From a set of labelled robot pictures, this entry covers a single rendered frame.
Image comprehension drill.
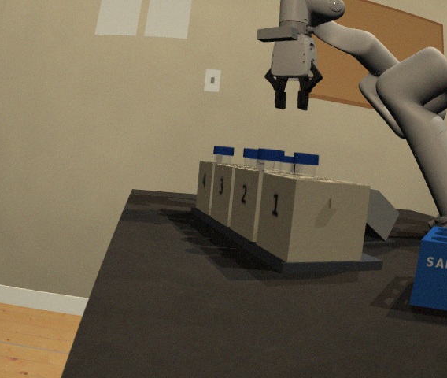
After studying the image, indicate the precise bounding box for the blue tube rack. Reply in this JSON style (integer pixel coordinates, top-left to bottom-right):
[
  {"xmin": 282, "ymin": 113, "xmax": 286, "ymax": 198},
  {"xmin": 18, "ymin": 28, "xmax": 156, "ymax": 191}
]
[{"xmin": 409, "ymin": 226, "xmax": 447, "ymax": 310}]

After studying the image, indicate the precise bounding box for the clear conical tube with yellow liquid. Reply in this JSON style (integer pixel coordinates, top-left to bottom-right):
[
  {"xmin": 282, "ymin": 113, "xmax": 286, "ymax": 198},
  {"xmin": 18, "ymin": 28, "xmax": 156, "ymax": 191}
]
[{"xmin": 243, "ymin": 148, "xmax": 259, "ymax": 169}]

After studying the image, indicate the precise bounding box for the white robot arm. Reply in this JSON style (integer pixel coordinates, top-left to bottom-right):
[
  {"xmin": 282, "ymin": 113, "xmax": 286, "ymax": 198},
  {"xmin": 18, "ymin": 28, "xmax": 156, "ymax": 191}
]
[{"xmin": 257, "ymin": 0, "xmax": 447, "ymax": 224}]

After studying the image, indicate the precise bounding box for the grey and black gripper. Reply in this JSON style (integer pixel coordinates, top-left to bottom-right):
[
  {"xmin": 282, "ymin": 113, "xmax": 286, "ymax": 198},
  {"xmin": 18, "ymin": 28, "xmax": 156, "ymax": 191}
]
[{"xmin": 264, "ymin": 33, "xmax": 323, "ymax": 110}]

